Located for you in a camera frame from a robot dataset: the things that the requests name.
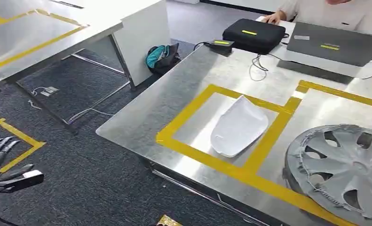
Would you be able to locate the yellow tape on table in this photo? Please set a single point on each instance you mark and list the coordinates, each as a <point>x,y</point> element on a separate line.
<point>33,48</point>

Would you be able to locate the person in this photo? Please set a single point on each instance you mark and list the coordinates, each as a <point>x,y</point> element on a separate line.
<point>335,12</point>

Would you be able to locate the teal and black backpack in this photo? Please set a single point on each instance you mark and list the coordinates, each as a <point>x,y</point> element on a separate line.
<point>162,59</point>

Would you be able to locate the steel workbench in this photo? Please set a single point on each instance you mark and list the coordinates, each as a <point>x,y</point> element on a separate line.
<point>160,109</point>

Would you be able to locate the steel table with white panel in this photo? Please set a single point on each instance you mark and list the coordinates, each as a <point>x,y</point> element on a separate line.
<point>48,34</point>

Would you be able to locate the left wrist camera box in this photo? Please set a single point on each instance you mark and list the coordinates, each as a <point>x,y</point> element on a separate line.
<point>20,181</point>

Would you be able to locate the grey floor socket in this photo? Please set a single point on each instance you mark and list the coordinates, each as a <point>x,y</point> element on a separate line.
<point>49,91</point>

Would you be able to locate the yellow floor tape marking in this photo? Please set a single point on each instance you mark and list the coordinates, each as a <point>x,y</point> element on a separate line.
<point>23,140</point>

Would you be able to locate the yellow tape on workbench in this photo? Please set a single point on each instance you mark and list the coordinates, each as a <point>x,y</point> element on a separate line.
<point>257,181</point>

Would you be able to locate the grey laptop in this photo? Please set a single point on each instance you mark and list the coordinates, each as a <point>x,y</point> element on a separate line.
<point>335,43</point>

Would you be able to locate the black zip case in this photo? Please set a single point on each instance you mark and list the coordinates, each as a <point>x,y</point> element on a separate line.
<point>254,36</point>

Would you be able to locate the white plastic cover part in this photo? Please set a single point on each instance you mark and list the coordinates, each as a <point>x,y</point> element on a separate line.
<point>238,128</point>

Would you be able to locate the grey plastic wheel hubcap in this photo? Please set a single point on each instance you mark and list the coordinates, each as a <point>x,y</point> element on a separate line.
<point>344,168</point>

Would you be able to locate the small black device box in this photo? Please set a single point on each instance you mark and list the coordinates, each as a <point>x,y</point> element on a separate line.
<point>220,45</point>

